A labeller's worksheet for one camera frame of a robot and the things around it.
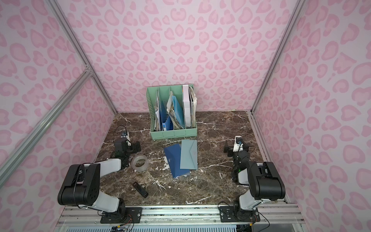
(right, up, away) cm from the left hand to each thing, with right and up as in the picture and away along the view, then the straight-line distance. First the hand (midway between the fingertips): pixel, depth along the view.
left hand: (131, 140), depth 95 cm
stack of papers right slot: (+40, +26, -4) cm, 48 cm away
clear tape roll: (+11, -15, -7) cm, 20 cm away
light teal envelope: (+38, -9, 0) cm, 39 cm away
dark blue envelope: (+28, -9, +1) cm, 29 cm away
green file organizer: (+27, +19, -4) cm, 33 cm away
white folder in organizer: (+37, +22, 0) cm, 43 cm away
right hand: (+66, +1, -5) cm, 67 cm away
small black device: (+11, -26, -13) cm, 31 cm away
